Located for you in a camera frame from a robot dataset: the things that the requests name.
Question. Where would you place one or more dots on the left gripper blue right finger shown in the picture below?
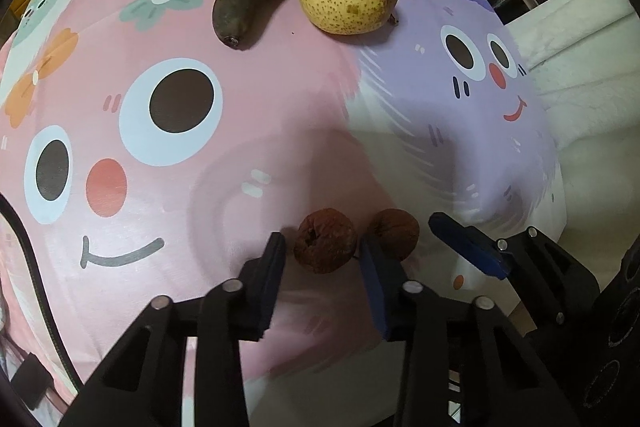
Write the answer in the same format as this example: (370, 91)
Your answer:
(383, 278)

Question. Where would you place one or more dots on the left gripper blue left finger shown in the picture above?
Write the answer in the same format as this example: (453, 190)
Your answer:
(261, 278)

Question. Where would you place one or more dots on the white fluffy blanket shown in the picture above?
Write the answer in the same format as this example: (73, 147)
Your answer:
(584, 59)

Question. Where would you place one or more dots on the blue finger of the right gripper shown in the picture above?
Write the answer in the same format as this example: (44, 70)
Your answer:
(471, 244)

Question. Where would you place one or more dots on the dried red fruit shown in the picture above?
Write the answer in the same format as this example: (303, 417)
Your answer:
(396, 232)
(325, 241)

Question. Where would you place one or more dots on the cartoon printed tablecloth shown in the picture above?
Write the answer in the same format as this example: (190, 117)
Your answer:
(144, 158)

